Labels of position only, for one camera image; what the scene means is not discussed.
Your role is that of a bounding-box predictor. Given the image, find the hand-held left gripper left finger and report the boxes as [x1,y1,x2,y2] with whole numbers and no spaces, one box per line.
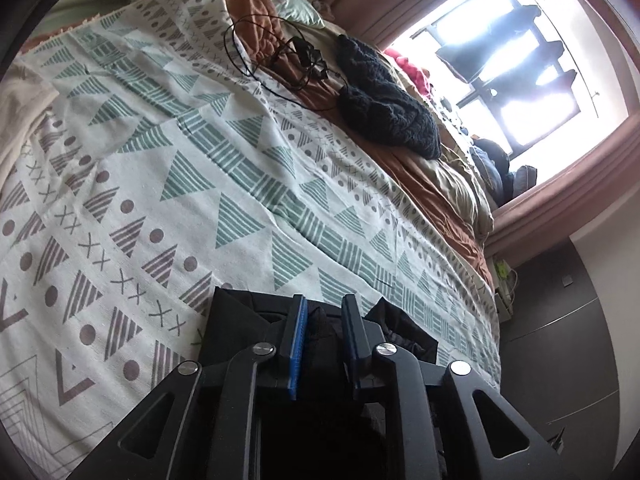
[67,294,308,480]

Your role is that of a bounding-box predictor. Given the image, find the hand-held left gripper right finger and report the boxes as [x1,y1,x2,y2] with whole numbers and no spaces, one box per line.
[341,294,561,480]

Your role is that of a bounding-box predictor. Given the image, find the black button shirt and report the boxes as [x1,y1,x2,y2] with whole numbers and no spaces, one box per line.
[197,285,440,411]

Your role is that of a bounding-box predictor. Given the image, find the dark clothes pile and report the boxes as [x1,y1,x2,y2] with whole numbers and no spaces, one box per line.
[470,137,538,206]

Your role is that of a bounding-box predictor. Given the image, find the red clothes pile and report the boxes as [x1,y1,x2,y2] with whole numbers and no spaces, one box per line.
[385,47,433,98]

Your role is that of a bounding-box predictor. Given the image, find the white nightstand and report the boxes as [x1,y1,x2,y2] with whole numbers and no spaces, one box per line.
[492,257,518,321]

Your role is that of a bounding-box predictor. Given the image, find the orange and beige duvet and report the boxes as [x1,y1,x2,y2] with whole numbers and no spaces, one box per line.
[190,0,496,291]

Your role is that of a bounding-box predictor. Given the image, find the patterned white blanket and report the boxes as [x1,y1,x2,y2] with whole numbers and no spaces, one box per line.
[0,0,501,466]

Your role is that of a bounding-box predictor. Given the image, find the dark knitted sweater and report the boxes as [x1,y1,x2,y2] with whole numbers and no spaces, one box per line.
[335,34,442,161]

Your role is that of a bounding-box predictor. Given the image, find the pink curtain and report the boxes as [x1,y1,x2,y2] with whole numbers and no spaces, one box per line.
[315,0,551,56]
[480,110,640,266]

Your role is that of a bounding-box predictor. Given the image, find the hanging dark jacket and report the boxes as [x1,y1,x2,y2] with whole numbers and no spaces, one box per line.
[477,40,578,98]
[435,4,543,83]

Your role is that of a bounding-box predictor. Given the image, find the folded beige cloth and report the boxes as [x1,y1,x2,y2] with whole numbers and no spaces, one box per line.
[0,57,56,181]

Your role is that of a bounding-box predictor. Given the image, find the white charger cables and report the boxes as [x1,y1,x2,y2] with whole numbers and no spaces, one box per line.
[502,267,518,306]

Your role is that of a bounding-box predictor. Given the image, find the tangled black cables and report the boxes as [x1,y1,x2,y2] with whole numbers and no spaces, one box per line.
[224,14,346,111]

